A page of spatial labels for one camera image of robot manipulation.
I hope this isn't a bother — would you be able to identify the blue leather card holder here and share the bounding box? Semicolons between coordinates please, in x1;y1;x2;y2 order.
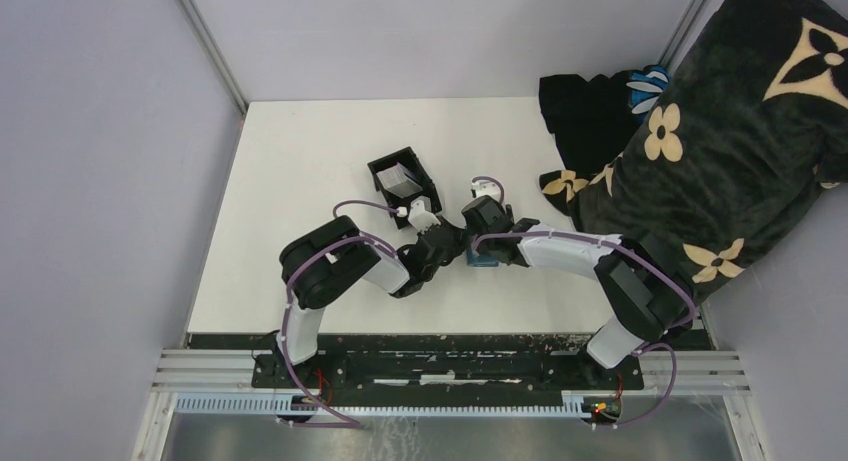
465;246;500;268

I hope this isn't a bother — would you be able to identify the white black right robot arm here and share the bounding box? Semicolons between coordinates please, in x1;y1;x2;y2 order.
462;195;698;389

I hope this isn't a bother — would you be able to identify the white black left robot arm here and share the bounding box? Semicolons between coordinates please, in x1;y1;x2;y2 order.
276;215;468;388

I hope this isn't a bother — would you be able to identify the stack of silver cards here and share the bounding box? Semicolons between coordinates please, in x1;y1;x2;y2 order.
377;163;423;198

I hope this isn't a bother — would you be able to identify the black plastic card bin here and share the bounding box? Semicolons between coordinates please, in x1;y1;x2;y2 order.
367;147;442;229

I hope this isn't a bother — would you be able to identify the black cloth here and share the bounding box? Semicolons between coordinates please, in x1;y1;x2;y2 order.
538;70;641;175

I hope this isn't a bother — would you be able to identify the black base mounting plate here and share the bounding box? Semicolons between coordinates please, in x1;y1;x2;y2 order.
293;334;644;410

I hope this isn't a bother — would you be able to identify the blue white patterned cloth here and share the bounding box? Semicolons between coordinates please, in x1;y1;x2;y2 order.
625;65;671;119

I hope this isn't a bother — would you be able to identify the black floral fleece blanket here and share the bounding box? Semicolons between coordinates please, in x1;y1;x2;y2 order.
538;0;847;302

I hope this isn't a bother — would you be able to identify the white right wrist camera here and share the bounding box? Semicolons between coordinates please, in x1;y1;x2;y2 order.
471;177;504;202

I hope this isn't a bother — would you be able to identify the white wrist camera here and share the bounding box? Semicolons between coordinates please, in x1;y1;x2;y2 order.
407;196;441;233
471;177;504;202

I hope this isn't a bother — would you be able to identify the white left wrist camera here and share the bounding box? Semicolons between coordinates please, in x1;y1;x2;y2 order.
407;196;441;233

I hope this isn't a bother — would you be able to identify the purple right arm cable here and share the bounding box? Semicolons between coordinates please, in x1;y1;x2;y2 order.
470;174;700;429

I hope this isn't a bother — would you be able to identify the light blue slotted cable duct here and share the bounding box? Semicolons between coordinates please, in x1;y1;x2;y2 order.
173;392;591;420

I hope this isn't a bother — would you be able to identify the aluminium frame rail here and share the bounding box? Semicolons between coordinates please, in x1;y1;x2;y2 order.
152;349;255;393

